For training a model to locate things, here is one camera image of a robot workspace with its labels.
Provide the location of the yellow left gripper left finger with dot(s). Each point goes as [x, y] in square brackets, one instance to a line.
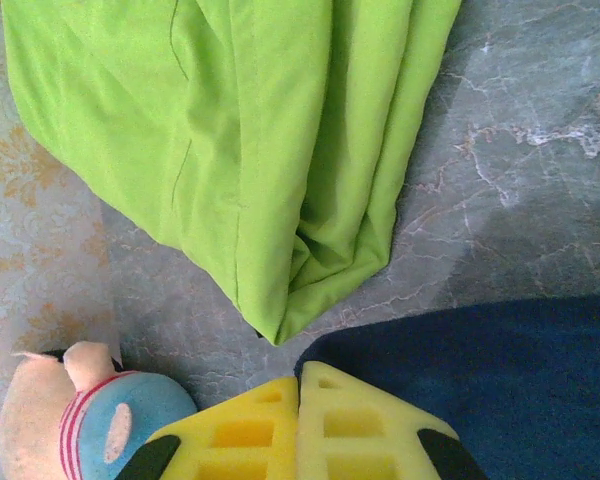
[245, 450]

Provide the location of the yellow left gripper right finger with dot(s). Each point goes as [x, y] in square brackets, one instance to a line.
[360, 445]

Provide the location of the navy blue shirt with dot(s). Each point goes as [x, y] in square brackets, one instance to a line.
[505, 375]

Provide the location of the lime green shorts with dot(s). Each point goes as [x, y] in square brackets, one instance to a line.
[180, 125]

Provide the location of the cartoon boy plush doll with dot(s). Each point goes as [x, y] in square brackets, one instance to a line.
[35, 425]

